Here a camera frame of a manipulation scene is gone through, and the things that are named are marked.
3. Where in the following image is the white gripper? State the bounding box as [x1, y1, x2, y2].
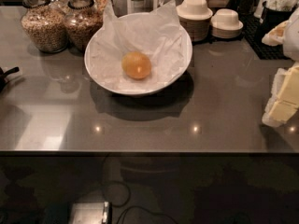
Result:
[261, 64, 299, 129]

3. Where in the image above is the orange fruit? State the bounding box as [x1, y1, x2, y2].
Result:
[121, 51, 151, 79]

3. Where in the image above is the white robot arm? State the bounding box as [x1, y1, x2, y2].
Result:
[262, 9, 299, 127]

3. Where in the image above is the white bowl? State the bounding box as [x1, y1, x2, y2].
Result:
[83, 11, 193, 97]

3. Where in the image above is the black rubber mat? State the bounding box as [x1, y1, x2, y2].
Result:
[240, 15, 287, 60]

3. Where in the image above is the right stack of paper bowls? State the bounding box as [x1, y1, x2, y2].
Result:
[211, 8, 243, 39]

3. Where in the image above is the black container with napkins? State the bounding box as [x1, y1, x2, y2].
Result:
[256, 0, 298, 38]

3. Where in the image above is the white paper liner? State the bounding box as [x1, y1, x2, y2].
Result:
[89, 0, 187, 91]

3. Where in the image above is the right glass cereal jar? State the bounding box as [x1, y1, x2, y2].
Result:
[64, 0, 102, 52]

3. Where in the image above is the silver box under table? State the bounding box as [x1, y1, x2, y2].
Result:
[68, 202, 111, 224]

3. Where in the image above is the left glass cereal jar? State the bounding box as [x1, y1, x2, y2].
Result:
[21, 0, 68, 53]

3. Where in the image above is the black cable on floor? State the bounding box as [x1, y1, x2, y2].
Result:
[100, 154, 179, 224]

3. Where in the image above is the black handle at left edge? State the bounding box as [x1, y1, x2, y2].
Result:
[0, 66, 20, 92]

